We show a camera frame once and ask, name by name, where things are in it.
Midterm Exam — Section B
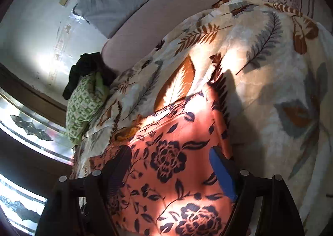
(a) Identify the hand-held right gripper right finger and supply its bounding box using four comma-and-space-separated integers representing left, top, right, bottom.
209, 146, 305, 236

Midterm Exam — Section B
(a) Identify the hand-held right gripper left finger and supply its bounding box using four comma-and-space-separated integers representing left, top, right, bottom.
35, 145, 133, 236

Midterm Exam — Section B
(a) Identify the orange floral shirt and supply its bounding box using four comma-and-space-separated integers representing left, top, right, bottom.
88, 54, 251, 236

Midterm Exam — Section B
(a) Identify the green patterned pillow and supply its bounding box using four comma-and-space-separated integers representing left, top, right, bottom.
65, 72, 110, 145

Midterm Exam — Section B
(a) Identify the leaf print blanket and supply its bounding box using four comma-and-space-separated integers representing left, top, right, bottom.
74, 0, 333, 236

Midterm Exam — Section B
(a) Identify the black garment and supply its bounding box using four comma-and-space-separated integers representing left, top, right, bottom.
62, 52, 116, 101

